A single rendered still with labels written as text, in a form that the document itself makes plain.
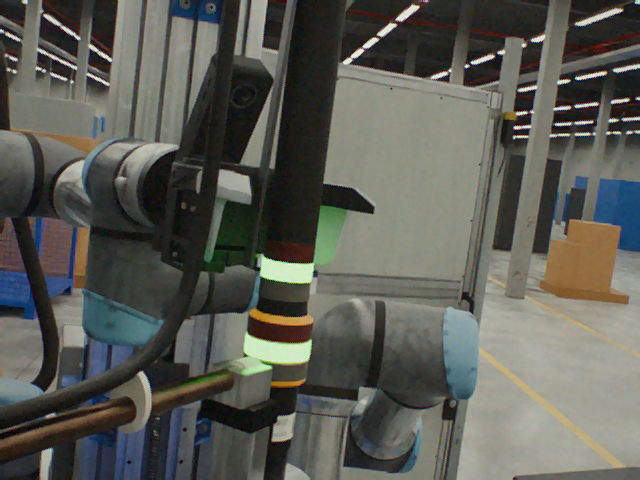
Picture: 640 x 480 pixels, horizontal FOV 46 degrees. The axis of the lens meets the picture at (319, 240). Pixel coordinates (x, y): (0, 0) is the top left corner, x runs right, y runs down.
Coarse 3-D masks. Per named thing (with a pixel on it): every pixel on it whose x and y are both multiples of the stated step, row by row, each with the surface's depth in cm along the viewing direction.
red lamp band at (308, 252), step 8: (264, 248) 49; (272, 248) 49; (280, 248) 48; (288, 248) 48; (296, 248) 48; (304, 248) 49; (312, 248) 49; (272, 256) 49; (280, 256) 48; (288, 256) 48; (296, 256) 48; (304, 256) 49; (312, 256) 49
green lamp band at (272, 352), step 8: (248, 336) 50; (248, 344) 49; (256, 344) 49; (264, 344) 49; (272, 344) 48; (304, 344) 49; (248, 352) 49; (256, 352) 49; (264, 352) 49; (272, 352) 48; (280, 352) 48; (288, 352) 49; (296, 352) 49; (304, 352) 49; (272, 360) 49; (280, 360) 49; (288, 360) 49; (296, 360) 49
